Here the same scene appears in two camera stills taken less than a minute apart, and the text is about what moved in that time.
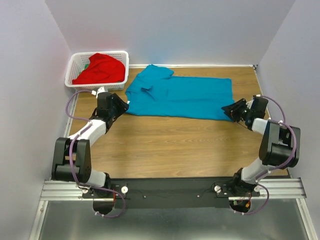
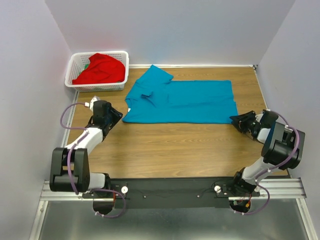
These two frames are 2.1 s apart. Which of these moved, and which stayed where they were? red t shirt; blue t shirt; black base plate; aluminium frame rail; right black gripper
Moved: right black gripper; blue t shirt
Stayed: red t shirt; aluminium frame rail; black base plate
